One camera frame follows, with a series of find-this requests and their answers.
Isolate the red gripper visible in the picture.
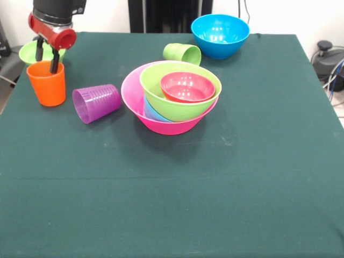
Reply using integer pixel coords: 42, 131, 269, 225
28, 12, 78, 75

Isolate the small green bowl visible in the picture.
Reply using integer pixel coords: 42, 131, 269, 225
18, 40, 67, 67

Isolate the orange red cup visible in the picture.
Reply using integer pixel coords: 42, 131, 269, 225
26, 60, 67, 108

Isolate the purple cup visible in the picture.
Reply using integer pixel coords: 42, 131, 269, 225
71, 83, 122, 125

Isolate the large pink bowl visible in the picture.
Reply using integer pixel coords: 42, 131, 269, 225
120, 61, 219, 135

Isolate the large green bowl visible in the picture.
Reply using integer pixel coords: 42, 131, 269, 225
139, 61, 223, 123

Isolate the small cyan bowl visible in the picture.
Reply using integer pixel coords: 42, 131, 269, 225
143, 94, 173, 123

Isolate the green cup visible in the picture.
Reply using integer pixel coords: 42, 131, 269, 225
162, 42, 202, 66

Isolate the small magenta bowl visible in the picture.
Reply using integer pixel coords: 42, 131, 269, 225
160, 71, 216, 104

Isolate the large blue bowl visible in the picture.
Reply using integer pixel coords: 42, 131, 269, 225
190, 13, 251, 60

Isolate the black device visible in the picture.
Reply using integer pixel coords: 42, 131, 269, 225
0, 20, 11, 57

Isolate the dark green tablecloth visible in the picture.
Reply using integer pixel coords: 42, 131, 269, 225
0, 31, 344, 258

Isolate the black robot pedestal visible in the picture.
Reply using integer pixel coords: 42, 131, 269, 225
128, 0, 214, 33

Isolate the tangle of cables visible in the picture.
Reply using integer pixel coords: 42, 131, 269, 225
322, 58, 344, 119

